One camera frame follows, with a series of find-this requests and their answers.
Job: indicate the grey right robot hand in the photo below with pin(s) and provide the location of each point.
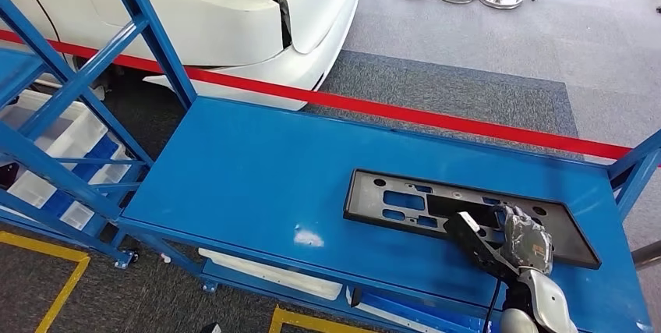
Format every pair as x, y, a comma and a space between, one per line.
529, 243

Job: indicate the black plastic frame panel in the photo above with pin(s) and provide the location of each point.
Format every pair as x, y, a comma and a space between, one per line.
364, 201

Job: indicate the small black plastic part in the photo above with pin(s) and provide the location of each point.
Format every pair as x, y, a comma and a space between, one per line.
356, 297

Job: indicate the blue metal shelf rack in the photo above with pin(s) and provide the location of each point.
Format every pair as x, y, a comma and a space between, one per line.
15, 72
248, 175

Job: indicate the grey metal bar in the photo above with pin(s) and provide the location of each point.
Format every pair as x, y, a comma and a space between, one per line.
648, 256

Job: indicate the white open storage bin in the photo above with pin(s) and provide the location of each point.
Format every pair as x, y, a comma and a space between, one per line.
392, 315

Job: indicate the red barrier belt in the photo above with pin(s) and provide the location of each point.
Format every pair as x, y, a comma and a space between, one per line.
413, 112

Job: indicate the yellow floor tape square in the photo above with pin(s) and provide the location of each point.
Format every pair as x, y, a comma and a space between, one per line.
310, 320
46, 248

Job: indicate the white stacked storage bin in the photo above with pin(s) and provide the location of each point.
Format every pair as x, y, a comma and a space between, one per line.
279, 276

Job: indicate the dark robot body tip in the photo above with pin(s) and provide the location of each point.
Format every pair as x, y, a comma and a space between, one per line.
210, 328

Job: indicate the white car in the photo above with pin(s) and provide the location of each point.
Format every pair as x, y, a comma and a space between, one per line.
206, 20

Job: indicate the black rack caster wheel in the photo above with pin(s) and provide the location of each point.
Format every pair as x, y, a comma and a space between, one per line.
131, 257

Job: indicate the translucent white divided bin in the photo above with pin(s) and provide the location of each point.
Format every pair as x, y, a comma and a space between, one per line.
111, 171

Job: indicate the large translucent white bin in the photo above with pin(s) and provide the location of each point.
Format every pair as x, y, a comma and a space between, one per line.
77, 132

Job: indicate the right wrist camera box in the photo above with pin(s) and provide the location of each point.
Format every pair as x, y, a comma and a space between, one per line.
470, 243

